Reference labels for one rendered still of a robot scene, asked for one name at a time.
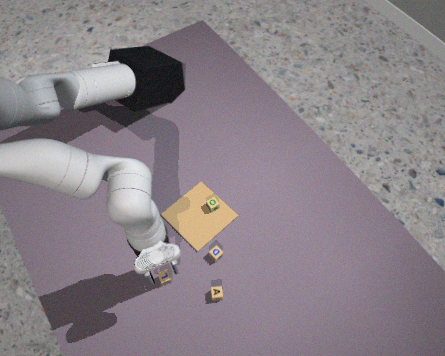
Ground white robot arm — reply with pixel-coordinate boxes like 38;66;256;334
0;61;161;241

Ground tan flat mat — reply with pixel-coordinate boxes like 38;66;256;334
161;182;238;252

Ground tan letter block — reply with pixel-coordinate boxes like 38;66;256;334
209;245;223;262
206;197;219;213
211;286;223;300
158;270;172;286

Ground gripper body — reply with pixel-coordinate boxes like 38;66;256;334
125;218;181;274

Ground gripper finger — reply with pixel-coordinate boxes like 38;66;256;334
144;272;155;284
172;260;179;275

